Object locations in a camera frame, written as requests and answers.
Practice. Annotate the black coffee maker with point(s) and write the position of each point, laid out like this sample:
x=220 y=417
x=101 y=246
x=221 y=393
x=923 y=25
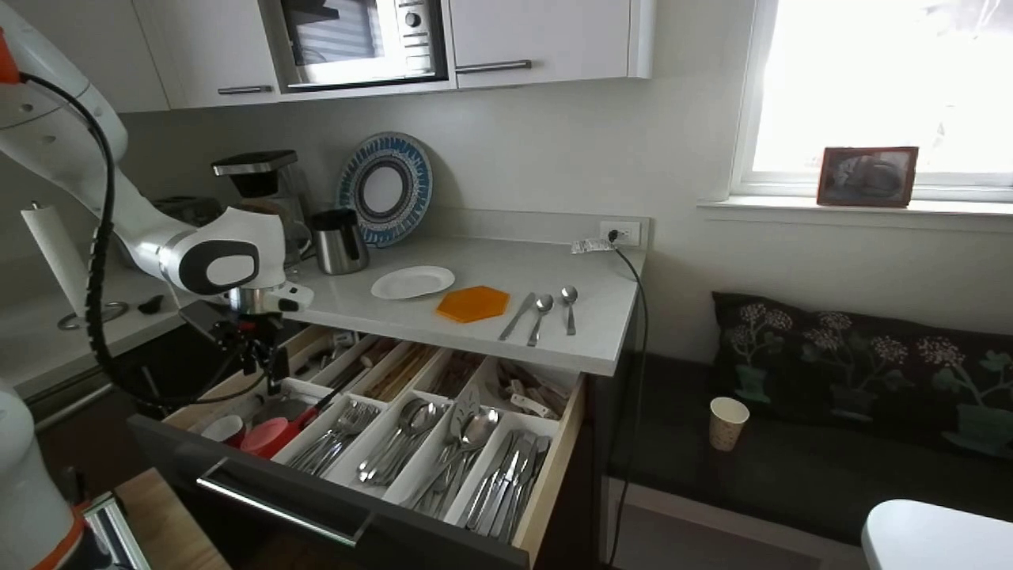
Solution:
x=258 y=170

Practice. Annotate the large steel spoon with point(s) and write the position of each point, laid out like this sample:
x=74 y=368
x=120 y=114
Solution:
x=477 y=421

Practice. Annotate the white corner cabinet door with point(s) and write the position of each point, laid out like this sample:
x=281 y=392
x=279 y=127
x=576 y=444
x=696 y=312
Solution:
x=106 y=43

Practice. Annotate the small black object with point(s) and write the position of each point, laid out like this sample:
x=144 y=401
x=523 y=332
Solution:
x=150 y=305

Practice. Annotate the pink round lid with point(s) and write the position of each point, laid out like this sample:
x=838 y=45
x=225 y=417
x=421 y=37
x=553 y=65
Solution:
x=264 y=436

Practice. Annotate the dark bench seat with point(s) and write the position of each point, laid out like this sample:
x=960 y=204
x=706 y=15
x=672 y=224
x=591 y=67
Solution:
x=823 y=480

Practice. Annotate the small white plate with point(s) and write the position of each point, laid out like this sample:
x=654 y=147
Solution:
x=413 y=282

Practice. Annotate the dark lower cabinet front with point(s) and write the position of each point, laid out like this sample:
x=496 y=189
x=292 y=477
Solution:
x=64 y=444

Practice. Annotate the wooden chopsticks bundle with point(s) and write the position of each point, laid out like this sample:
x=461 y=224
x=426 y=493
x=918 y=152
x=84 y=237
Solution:
x=384 y=368

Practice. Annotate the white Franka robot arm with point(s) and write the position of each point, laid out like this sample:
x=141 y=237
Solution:
x=160 y=240

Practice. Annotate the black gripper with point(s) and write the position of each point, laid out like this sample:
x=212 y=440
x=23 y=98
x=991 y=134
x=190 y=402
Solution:
x=258 y=337

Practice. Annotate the metal paper towel holder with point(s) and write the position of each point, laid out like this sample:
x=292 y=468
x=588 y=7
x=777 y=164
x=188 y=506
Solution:
x=74 y=317

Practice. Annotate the white wall power outlet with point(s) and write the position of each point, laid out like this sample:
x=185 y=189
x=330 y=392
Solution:
x=618 y=231

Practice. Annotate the steel table knife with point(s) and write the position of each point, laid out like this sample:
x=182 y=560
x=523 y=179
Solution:
x=506 y=480

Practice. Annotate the orange hexagonal coaster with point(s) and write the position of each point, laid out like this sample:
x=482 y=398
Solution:
x=471 y=305

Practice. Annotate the blue patterned decorative plate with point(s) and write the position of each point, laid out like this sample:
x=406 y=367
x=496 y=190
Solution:
x=406 y=190

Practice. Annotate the dark fronted wooden drawer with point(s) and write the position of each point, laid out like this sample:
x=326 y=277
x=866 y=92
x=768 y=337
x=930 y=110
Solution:
x=316 y=503

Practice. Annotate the dark framed picture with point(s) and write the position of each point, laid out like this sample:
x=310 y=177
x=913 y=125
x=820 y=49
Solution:
x=866 y=177

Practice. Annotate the white paper towel roll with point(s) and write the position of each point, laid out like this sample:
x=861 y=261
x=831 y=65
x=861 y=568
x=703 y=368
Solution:
x=53 y=249

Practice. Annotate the bright window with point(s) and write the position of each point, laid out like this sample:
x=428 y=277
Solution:
x=876 y=85

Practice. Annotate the steel thermal coffee carafe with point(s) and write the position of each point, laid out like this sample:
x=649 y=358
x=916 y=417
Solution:
x=344 y=249

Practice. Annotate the steel fork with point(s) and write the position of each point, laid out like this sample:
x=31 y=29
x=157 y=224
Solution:
x=336 y=436

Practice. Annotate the white cutlery organizer tray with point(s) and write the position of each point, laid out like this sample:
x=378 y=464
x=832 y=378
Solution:
x=428 y=398

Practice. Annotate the steel teaspoon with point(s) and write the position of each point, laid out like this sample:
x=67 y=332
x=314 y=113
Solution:
x=413 y=419

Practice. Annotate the built-in microwave oven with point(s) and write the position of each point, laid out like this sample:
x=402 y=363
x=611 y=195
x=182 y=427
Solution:
x=360 y=43

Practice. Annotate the paper cup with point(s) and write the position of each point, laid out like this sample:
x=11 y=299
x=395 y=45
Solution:
x=728 y=421

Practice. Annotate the dark floral cushion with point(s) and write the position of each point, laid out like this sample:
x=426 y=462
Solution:
x=843 y=368

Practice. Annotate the white round lid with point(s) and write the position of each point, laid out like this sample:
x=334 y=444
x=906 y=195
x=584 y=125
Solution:
x=221 y=428

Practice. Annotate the white side table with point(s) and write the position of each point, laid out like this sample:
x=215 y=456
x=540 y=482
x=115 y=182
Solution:
x=938 y=539

